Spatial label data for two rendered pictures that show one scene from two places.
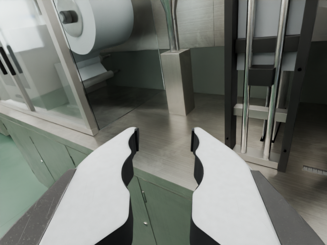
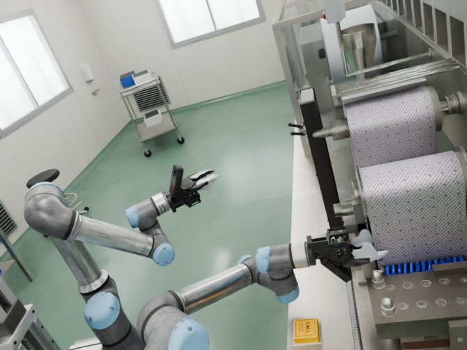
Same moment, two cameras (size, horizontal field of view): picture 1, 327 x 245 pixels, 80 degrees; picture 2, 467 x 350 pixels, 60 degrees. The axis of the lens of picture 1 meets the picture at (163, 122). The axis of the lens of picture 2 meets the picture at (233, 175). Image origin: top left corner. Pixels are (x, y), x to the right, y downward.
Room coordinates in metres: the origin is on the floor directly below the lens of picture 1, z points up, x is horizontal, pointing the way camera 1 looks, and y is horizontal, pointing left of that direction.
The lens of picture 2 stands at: (-0.36, -1.32, 1.88)
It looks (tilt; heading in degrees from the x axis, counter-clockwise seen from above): 26 degrees down; 68
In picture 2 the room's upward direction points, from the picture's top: 19 degrees counter-clockwise
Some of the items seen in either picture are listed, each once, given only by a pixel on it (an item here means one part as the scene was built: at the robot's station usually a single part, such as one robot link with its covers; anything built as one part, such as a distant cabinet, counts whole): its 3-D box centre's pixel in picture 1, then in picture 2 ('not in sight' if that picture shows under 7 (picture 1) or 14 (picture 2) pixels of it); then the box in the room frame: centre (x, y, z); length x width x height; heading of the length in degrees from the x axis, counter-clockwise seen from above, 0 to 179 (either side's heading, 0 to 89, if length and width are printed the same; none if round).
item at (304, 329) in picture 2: not in sight; (306, 330); (0.01, -0.55, 0.91); 0.07 x 0.07 x 0.02; 50
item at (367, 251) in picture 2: not in sight; (369, 250); (0.22, -0.64, 1.12); 0.09 x 0.03 x 0.06; 131
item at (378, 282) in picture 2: not in sight; (377, 278); (0.20, -0.68, 1.05); 0.04 x 0.04 x 0.04
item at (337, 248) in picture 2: not in sight; (329, 248); (0.16, -0.55, 1.12); 0.12 x 0.08 x 0.09; 140
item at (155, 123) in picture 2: not in sight; (149, 109); (1.06, 4.22, 0.51); 0.91 x 0.58 x 1.02; 74
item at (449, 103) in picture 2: not in sight; (447, 105); (0.68, -0.58, 1.33); 0.07 x 0.07 x 0.07; 50
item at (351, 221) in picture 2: not in sight; (358, 241); (0.28, -0.53, 1.05); 0.06 x 0.05 x 0.31; 140
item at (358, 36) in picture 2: not in sight; (356, 36); (0.83, -0.10, 1.50); 0.14 x 0.14 x 0.06
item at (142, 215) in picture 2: not in sight; (142, 213); (-0.19, 0.04, 1.21); 0.11 x 0.08 x 0.09; 174
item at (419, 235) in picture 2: not in sight; (419, 237); (0.34, -0.70, 1.11); 0.23 x 0.01 x 0.18; 140
